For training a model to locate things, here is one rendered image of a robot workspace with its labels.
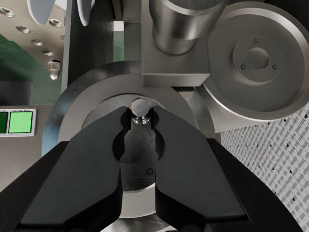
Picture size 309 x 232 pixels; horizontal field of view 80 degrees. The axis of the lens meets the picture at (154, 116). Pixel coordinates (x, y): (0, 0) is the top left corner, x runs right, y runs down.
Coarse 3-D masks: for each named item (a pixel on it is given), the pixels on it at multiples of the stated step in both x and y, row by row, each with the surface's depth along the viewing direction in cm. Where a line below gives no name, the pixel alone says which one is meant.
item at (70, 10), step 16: (96, 0) 28; (96, 16) 28; (80, 32) 21; (96, 32) 28; (64, 48) 18; (80, 48) 21; (96, 48) 28; (112, 48) 42; (64, 64) 17; (80, 64) 21; (96, 64) 27; (64, 80) 17
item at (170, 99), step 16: (112, 80) 16; (128, 80) 16; (80, 96) 15; (96, 96) 15; (160, 96) 16; (176, 96) 16; (80, 112) 15; (176, 112) 16; (192, 112) 16; (64, 128) 15; (80, 128) 15; (144, 192) 14; (128, 208) 14; (144, 208) 14
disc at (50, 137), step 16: (112, 64) 17; (128, 64) 17; (80, 80) 16; (96, 80) 16; (64, 96) 16; (192, 96) 17; (64, 112) 16; (208, 112) 16; (48, 128) 16; (208, 128) 16; (48, 144) 15; (112, 224) 15; (128, 224) 15; (144, 224) 15; (160, 224) 15
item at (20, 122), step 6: (12, 114) 47; (18, 114) 47; (24, 114) 47; (30, 114) 47; (12, 120) 47; (18, 120) 47; (24, 120) 47; (30, 120) 47; (12, 126) 46; (18, 126) 47; (24, 126) 47; (12, 132) 46
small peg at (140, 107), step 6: (132, 102) 11; (138, 102) 11; (144, 102) 11; (132, 108) 11; (138, 108) 11; (144, 108) 11; (150, 108) 11; (132, 114) 11; (138, 114) 11; (144, 114) 11; (150, 114) 12; (138, 120) 12; (144, 120) 12
